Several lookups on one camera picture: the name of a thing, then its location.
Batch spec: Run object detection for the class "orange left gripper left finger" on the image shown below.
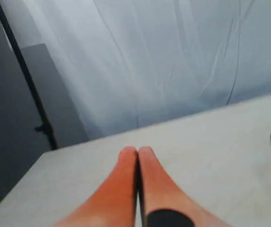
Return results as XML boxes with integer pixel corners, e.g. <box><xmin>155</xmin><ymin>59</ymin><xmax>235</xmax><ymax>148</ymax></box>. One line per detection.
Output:
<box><xmin>54</xmin><ymin>147</ymin><xmax>137</xmax><ymax>227</ymax></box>

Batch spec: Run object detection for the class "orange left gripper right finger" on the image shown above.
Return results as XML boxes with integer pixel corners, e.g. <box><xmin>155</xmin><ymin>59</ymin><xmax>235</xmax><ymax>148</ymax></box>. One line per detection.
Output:
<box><xmin>138</xmin><ymin>147</ymin><xmax>223</xmax><ymax>227</ymax></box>

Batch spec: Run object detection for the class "black stand pole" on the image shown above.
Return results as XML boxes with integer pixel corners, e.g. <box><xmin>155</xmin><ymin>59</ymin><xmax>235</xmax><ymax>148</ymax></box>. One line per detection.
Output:
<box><xmin>0</xmin><ymin>3</ymin><xmax>58</xmax><ymax>150</ymax></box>

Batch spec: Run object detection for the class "white backdrop cloth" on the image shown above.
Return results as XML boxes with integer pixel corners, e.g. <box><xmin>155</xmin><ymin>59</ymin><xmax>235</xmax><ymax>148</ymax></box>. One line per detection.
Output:
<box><xmin>1</xmin><ymin>0</ymin><xmax>271</xmax><ymax>140</ymax></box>

